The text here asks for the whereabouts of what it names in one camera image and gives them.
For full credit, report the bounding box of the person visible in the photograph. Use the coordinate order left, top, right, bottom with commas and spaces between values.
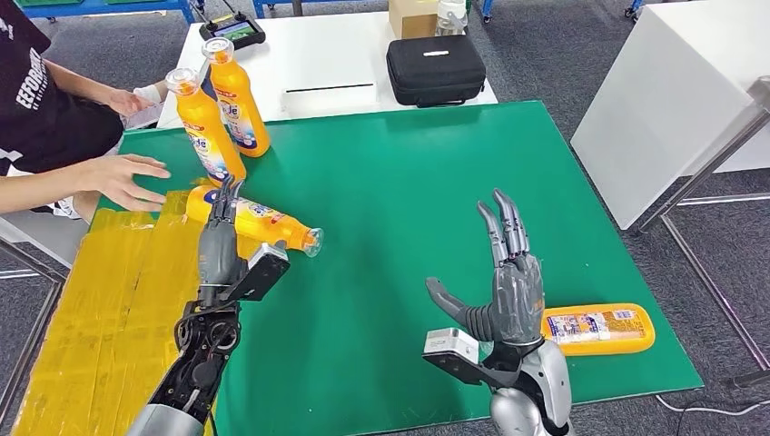
0, 0, 173, 223

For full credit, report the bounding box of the orange detergent bottle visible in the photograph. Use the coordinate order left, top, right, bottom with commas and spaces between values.
164, 67, 249, 189
201, 36, 272, 160
183, 184, 325, 259
539, 302, 656, 357

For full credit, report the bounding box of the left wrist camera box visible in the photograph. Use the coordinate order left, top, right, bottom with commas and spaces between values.
219, 240, 291, 304

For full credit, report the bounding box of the blue metal rack frame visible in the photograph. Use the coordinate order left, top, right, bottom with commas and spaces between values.
12, 0, 197, 24

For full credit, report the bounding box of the metal stand frame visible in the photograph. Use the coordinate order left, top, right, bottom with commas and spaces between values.
628, 74, 770, 390

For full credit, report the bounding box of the white floor cable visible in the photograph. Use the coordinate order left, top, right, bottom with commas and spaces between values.
654, 393, 770, 418

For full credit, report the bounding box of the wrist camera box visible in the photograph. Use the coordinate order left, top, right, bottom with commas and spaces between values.
219, 240, 291, 304
421, 327, 518, 390

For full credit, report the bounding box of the yellow taped cardboard sheet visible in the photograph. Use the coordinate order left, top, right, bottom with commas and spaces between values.
10, 177, 278, 436

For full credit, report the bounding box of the green table mat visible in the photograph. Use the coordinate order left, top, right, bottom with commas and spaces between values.
95, 100, 705, 436

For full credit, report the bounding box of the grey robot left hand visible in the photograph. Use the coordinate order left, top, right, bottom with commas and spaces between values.
197, 177, 249, 305

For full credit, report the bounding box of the person's right hand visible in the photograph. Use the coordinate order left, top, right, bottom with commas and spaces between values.
78, 154, 173, 213

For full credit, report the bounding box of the black remote controller with screen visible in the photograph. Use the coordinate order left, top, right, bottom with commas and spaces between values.
198, 12, 267, 51

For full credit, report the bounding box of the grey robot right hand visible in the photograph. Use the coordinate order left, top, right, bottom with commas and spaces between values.
425, 189, 546, 347

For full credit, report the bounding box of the white table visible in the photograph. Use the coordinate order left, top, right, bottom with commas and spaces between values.
154, 10, 499, 131

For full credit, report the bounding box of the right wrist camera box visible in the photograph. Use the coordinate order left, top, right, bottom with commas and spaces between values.
421, 327, 518, 390

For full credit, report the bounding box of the clear plastic jar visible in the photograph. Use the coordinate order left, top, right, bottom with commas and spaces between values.
434, 0, 469, 37

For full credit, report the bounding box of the brown cardboard box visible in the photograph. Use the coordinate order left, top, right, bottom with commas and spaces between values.
388, 0, 440, 40

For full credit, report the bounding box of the person's left hand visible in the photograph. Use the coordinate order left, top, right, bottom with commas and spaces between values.
106, 87, 158, 119

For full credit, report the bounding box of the black zip carry case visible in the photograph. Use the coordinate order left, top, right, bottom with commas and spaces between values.
386, 34, 489, 110

